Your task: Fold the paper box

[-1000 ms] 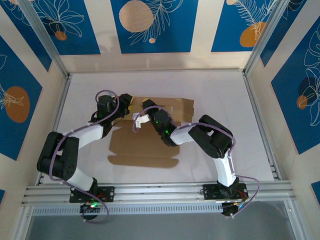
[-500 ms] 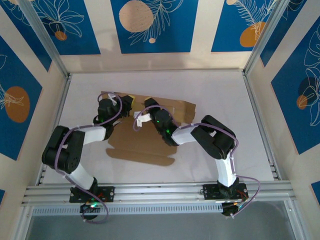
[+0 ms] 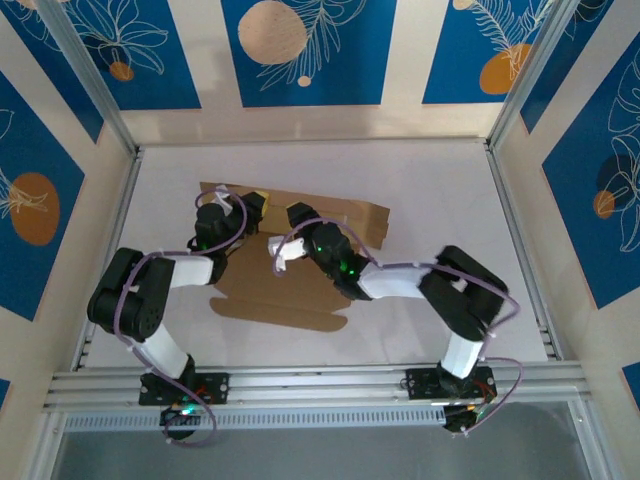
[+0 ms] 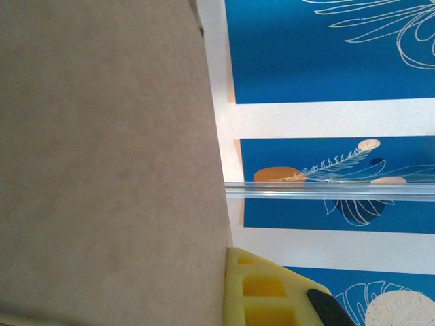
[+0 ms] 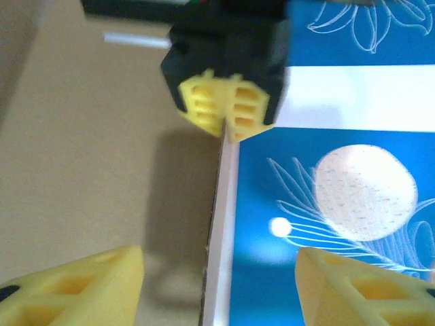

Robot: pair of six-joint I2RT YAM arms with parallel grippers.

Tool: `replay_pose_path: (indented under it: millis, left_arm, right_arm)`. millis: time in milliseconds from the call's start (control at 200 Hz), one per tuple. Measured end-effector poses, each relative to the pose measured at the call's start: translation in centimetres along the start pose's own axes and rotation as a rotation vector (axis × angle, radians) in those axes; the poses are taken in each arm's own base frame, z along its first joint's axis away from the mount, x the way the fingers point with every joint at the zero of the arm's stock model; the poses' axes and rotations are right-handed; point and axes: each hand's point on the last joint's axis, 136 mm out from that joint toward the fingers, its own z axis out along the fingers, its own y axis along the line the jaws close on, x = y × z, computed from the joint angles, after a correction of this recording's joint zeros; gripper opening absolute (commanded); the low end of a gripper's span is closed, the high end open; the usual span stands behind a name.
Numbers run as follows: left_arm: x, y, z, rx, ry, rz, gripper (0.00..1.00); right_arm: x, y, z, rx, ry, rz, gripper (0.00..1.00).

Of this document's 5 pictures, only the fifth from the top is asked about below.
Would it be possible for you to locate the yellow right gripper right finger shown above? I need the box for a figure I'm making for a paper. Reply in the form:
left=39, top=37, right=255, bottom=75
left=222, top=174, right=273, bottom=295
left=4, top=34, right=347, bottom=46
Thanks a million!
left=294, top=247, right=435, bottom=326

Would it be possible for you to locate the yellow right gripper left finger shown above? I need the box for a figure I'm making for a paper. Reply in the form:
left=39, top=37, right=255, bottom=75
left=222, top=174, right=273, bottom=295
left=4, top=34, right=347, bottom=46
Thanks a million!
left=0, top=244, right=144, bottom=326

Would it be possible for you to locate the brown cardboard box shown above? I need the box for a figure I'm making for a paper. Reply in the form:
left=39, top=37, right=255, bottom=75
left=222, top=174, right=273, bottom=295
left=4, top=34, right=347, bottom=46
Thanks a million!
left=0, top=0, right=241, bottom=326

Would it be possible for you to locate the blue poster with beige circle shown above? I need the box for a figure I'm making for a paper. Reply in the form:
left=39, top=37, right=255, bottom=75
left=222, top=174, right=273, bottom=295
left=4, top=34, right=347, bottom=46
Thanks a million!
left=229, top=127, right=435, bottom=326

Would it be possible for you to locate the blue flower wall poster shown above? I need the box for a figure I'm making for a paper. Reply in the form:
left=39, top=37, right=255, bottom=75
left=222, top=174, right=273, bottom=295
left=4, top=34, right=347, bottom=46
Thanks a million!
left=287, top=0, right=435, bottom=67

